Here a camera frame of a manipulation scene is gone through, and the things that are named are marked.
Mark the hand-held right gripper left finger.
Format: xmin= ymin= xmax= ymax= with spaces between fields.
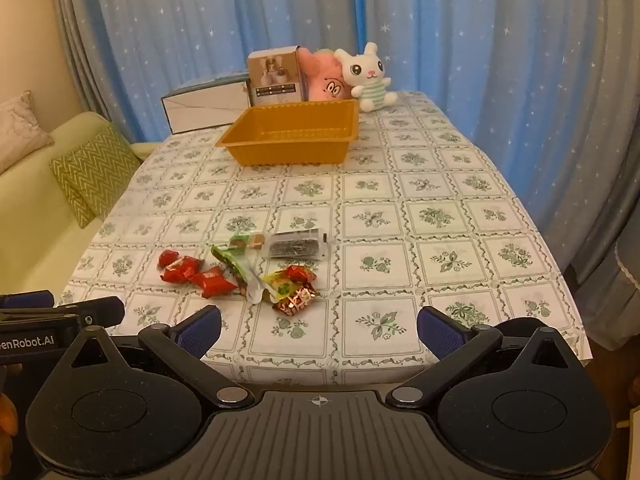
xmin=57 ymin=305 xmax=256 ymax=409

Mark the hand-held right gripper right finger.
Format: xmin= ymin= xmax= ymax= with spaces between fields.
xmin=385 ymin=305 xmax=583 ymax=409

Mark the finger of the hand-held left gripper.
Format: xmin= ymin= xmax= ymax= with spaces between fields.
xmin=56 ymin=296 xmax=126 ymax=333

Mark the long green snack packet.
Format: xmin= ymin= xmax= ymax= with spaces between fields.
xmin=210 ymin=244 xmax=267 ymax=305

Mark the yellow green snack packet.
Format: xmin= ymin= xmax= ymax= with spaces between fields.
xmin=263 ymin=270 xmax=301 ymax=302

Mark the small green clear candy packet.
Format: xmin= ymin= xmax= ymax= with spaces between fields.
xmin=228 ymin=232 xmax=267 ymax=252

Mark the red gold patterned candy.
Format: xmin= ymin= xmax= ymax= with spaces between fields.
xmin=272 ymin=284 xmax=317 ymax=316

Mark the orange red candy packet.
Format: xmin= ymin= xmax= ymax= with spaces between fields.
xmin=284 ymin=265 xmax=318 ymax=285

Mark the dark clear snack packet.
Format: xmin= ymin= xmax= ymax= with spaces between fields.
xmin=263 ymin=228 xmax=328 ymax=262

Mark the orange plastic tray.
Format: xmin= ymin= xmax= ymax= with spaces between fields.
xmin=215 ymin=99 xmax=361 ymax=167

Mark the person's left hand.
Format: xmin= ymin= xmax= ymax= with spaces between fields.
xmin=0 ymin=393 xmax=19 ymax=466

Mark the cream sofa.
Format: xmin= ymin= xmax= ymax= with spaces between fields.
xmin=0 ymin=110 xmax=161 ymax=301

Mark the green chevron cushion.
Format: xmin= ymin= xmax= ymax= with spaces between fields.
xmin=49 ymin=122 xmax=143 ymax=228

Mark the floral checked tablecloth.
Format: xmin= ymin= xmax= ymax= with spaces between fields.
xmin=60 ymin=91 xmax=593 ymax=396

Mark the beige cushion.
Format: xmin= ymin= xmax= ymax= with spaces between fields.
xmin=0 ymin=91 xmax=55 ymax=176

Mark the grey lace-trimmed cloth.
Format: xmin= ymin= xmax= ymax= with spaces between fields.
xmin=615 ymin=232 xmax=640 ymax=311

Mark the white flat cardboard box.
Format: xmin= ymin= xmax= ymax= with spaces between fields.
xmin=161 ymin=76 xmax=251 ymax=136

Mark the brown humidifier product box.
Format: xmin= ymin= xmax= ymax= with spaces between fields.
xmin=247 ymin=46 xmax=315 ymax=108

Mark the white bunny plush toy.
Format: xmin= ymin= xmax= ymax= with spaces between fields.
xmin=334 ymin=42 xmax=399 ymax=112

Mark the pink plush toy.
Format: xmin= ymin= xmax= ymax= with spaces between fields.
xmin=299 ymin=49 xmax=346 ymax=102

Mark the blue star-print curtain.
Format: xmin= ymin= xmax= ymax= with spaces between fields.
xmin=50 ymin=0 xmax=640 ymax=281

